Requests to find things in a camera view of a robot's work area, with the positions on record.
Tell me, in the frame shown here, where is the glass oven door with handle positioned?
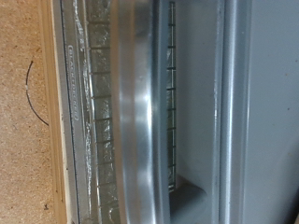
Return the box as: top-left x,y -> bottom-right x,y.
50,0 -> 225,224

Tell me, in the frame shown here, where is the wire oven rack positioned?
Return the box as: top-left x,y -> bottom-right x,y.
85,0 -> 177,224

